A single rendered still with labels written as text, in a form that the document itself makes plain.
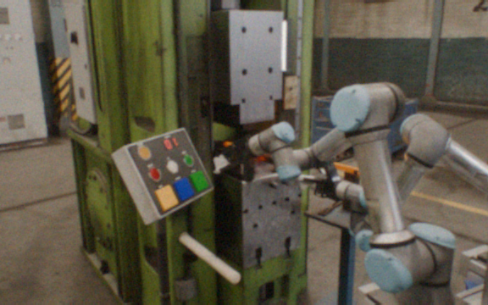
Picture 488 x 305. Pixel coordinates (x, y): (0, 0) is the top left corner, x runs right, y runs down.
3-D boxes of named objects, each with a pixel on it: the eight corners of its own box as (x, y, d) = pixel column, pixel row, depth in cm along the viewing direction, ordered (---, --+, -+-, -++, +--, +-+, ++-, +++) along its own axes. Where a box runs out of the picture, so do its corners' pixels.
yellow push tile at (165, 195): (178, 203, 155) (169, 184, 155) (165, 210, 148) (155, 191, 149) (175, 204, 155) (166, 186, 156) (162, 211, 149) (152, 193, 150)
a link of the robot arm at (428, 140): (465, 138, 131) (377, 261, 145) (452, 130, 142) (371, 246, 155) (432, 120, 131) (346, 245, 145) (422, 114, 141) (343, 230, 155)
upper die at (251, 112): (274, 119, 206) (274, 99, 203) (240, 124, 194) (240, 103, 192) (226, 108, 239) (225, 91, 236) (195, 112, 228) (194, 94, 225)
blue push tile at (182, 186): (194, 193, 163) (185, 176, 163) (183, 200, 157) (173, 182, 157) (191, 195, 164) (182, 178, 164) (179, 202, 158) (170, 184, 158)
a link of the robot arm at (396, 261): (442, 282, 110) (393, 76, 112) (405, 302, 102) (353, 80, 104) (402, 277, 120) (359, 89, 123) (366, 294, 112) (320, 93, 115)
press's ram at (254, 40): (295, 97, 211) (297, 12, 200) (230, 105, 189) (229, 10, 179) (245, 89, 244) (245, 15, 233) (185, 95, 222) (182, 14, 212)
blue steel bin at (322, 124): (414, 149, 591) (419, 98, 572) (389, 162, 535) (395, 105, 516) (337, 137, 670) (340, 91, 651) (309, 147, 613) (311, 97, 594)
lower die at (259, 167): (273, 169, 212) (274, 153, 210) (241, 177, 201) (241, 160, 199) (227, 152, 245) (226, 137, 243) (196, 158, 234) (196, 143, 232)
